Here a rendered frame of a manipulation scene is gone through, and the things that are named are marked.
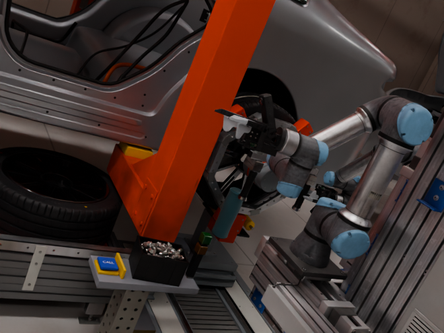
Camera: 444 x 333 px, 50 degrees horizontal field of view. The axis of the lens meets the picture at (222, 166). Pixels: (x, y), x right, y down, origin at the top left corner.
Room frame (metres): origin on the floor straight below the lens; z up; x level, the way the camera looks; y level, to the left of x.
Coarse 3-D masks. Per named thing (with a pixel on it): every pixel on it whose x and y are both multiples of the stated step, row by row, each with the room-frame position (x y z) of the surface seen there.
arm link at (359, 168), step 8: (368, 152) 2.30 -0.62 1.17; (360, 160) 2.32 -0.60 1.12; (368, 160) 2.28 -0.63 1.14; (344, 168) 2.38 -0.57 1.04; (352, 168) 2.34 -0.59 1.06; (360, 168) 2.31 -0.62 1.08; (328, 176) 2.43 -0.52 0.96; (336, 176) 2.41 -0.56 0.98; (344, 176) 2.38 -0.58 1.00; (352, 176) 2.36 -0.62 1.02; (328, 184) 2.42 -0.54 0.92; (336, 184) 2.42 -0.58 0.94; (344, 184) 2.44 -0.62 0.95
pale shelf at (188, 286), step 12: (96, 276) 1.57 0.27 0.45; (108, 276) 1.59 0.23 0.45; (108, 288) 1.56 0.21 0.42; (120, 288) 1.59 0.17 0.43; (132, 288) 1.61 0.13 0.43; (144, 288) 1.64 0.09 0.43; (156, 288) 1.67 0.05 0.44; (168, 288) 1.70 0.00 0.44; (180, 288) 1.72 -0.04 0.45; (192, 288) 1.76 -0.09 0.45
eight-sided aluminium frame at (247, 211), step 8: (256, 112) 2.42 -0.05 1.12; (280, 120) 2.49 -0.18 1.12; (232, 128) 2.35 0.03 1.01; (288, 128) 2.48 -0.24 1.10; (296, 128) 2.50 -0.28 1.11; (224, 136) 2.30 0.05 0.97; (232, 136) 2.33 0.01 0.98; (216, 144) 2.33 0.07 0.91; (224, 144) 2.30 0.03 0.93; (216, 152) 2.30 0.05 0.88; (224, 152) 2.31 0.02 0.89; (216, 160) 2.30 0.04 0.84; (208, 168) 2.31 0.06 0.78; (216, 168) 2.31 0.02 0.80; (208, 176) 2.29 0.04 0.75; (208, 184) 2.35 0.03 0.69; (216, 184) 2.33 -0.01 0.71; (216, 192) 2.34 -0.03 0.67; (272, 192) 2.58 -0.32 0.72; (216, 200) 2.36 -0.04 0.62; (224, 200) 2.37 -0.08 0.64; (256, 200) 2.55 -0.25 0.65; (264, 200) 2.56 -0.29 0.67; (272, 200) 2.53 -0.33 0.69; (280, 200) 2.56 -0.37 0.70; (240, 208) 2.44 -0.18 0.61; (248, 208) 2.47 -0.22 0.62; (256, 208) 2.49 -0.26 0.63; (264, 208) 2.52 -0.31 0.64
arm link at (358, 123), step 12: (384, 96) 1.61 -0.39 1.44; (360, 108) 1.61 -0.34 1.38; (372, 108) 1.60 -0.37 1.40; (348, 120) 1.60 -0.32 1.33; (360, 120) 1.59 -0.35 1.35; (372, 120) 1.59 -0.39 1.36; (324, 132) 1.58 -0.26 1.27; (336, 132) 1.57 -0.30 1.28; (348, 132) 1.58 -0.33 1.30; (360, 132) 1.60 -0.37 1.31; (336, 144) 1.58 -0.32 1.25; (276, 156) 1.54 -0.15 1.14; (288, 156) 1.53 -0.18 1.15
